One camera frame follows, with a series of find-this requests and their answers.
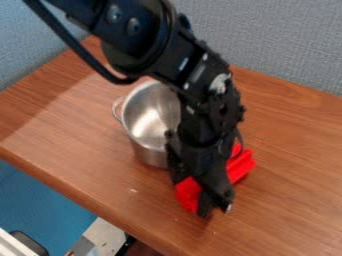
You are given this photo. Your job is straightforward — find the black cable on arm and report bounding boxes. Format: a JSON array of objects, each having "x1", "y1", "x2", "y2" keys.
[{"x1": 21, "y1": 0, "x2": 144, "y2": 86}]

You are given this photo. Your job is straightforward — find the dark object bottom left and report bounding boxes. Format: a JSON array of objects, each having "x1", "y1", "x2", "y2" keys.
[{"x1": 0, "y1": 228, "x2": 50, "y2": 256}]

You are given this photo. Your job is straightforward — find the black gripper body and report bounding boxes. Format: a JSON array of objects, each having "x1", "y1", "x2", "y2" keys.
[{"x1": 164, "y1": 129, "x2": 237, "y2": 202}]

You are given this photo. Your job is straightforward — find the grey white box under table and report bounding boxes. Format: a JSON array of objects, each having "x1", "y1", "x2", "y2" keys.
[{"x1": 64, "y1": 218, "x2": 126, "y2": 256}]

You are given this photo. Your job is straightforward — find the red plastic block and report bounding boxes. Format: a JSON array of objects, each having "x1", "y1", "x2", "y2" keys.
[{"x1": 175, "y1": 143, "x2": 257, "y2": 213}]

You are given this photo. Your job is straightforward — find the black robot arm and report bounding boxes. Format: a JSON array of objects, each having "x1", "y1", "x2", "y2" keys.
[{"x1": 46, "y1": 0, "x2": 245, "y2": 217}]

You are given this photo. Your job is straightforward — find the stainless steel pot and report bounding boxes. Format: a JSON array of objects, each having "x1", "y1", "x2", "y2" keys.
[{"x1": 112, "y1": 81, "x2": 180, "y2": 168}]

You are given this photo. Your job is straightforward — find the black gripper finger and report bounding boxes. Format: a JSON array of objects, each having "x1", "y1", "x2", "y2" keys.
[
  {"x1": 196, "y1": 190, "x2": 233, "y2": 218},
  {"x1": 167, "y1": 157, "x2": 190, "y2": 185}
]

